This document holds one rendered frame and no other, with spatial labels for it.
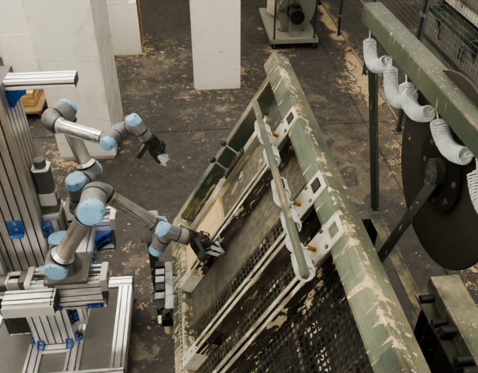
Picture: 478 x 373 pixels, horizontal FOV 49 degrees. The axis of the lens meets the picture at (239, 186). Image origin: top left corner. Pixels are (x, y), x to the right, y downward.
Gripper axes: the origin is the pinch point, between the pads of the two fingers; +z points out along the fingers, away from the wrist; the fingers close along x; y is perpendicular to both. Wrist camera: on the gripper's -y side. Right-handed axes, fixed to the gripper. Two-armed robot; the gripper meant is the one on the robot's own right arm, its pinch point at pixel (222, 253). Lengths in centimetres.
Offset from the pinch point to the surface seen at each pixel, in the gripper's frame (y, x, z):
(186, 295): 2.7, 38.0, -0.5
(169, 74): 465, 122, 27
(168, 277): 31, 57, -3
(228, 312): -43.1, -5.5, -3.8
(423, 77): -7, -123, 22
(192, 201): 67, 24, -2
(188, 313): -9.2, 38.0, 0.1
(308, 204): -44, -71, -7
